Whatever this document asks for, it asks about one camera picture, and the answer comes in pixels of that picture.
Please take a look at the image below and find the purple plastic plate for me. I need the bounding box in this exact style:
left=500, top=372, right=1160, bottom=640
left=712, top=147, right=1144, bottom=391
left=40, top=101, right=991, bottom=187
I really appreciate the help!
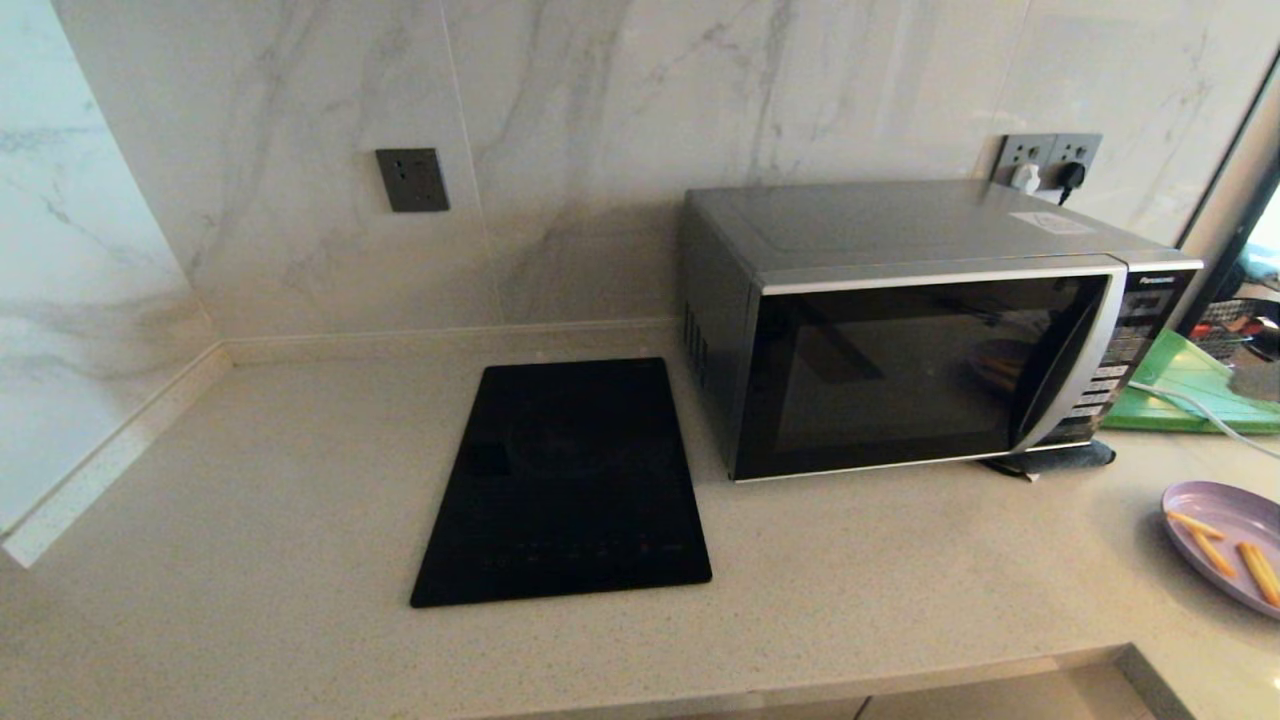
left=1161, top=480, right=1280, bottom=622

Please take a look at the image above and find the silver black microwave oven body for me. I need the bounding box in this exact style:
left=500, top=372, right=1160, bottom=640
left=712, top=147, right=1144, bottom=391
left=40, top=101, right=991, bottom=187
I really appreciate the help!
left=682, top=180, right=1205, bottom=484

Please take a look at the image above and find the green plastic cutting board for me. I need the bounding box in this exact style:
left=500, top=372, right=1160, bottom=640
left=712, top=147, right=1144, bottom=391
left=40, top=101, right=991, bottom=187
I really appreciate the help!
left=1103, top=330, right=1280, bottom=436

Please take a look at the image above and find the black rubber pad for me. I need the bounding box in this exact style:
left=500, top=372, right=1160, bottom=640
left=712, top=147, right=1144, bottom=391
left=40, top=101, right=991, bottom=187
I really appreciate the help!
left=980, top=440, right=1118, bottom=483

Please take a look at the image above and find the black glass induction cooktop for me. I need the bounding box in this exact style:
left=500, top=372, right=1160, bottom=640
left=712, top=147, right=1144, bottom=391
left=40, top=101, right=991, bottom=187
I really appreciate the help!
left=410, top=357, right=714, bottom=609

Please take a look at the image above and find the white power cable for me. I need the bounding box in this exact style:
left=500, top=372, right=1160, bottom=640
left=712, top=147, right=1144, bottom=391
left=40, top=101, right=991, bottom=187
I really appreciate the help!
left=1128, top=380, right=1280, bottom=461

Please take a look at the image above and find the black wire basket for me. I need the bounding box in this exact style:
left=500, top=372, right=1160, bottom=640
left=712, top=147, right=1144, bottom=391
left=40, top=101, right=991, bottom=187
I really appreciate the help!
left=1195, top=298, right=1280, bottom=361

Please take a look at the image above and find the grey wall power socket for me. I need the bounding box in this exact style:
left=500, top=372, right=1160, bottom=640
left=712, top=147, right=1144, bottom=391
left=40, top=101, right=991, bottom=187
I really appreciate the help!
left=1046, top=134, right=1104, bottom=193
left=993, top=134, right=1055, bottom=190

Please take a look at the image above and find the dark grey single wall socket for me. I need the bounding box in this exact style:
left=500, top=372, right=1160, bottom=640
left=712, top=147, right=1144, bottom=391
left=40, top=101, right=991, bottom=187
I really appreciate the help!
left=375, top=148, right=452, bottom=214

